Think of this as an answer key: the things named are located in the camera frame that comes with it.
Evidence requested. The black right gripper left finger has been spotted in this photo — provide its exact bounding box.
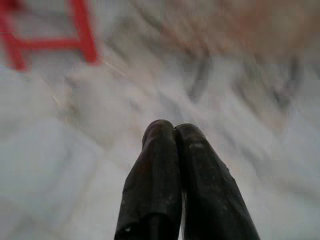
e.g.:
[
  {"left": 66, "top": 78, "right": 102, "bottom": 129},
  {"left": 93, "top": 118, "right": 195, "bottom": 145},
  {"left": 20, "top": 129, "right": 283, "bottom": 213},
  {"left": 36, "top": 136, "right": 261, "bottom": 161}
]
[{"left": 114, "top": 119, "right": 182, "bottom": 240}]

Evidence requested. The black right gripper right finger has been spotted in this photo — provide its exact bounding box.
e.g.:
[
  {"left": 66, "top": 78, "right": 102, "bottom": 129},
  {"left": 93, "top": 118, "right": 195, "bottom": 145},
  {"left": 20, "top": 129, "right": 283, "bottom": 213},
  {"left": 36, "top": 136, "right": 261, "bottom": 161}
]
[{"left": 174, "top": 122, "right": 261, "bottom": 240}]

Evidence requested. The red plastic stool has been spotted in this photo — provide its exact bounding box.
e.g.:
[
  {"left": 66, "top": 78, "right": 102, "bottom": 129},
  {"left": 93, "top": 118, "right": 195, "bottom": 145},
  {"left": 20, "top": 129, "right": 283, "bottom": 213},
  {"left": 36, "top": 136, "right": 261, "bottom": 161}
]
[{"left": 0, "top": 0, "right": 101, "bottom": 72}]

